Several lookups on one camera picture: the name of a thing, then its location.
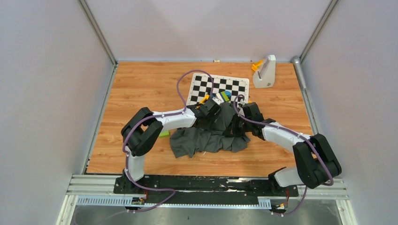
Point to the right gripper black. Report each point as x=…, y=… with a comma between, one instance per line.
x=232, y=131

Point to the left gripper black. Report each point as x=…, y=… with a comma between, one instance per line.
x=212, y=119

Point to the grey t-shirt garment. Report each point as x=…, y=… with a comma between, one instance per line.
x=190, y=140

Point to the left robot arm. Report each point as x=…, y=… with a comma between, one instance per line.
x=142, y=131

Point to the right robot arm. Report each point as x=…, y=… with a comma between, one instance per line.
x=315, y=162

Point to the yellow triangle block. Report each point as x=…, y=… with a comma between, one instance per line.
x=204, y=99

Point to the colourful stacked block tower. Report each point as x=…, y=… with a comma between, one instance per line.
x=225, y=96

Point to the black white checkerboard mat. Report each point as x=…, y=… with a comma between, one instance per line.
x=201, y=85

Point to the green rectangular block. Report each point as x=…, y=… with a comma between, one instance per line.
x=164, y=134

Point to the white wedge stand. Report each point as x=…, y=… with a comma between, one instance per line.
x=265, y=76

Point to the orange clip behind stand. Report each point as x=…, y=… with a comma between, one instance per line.
x=255, y=66

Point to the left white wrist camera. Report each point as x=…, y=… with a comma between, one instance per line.
x=217, y=101

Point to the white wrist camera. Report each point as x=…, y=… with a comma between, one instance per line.
x=217, y=101
x=241, y=103

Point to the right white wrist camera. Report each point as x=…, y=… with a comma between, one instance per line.
x=241, y=103

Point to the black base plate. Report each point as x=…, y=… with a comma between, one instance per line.
x=203, y=189

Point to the aluminium frame rail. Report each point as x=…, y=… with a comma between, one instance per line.
x=97, y=190

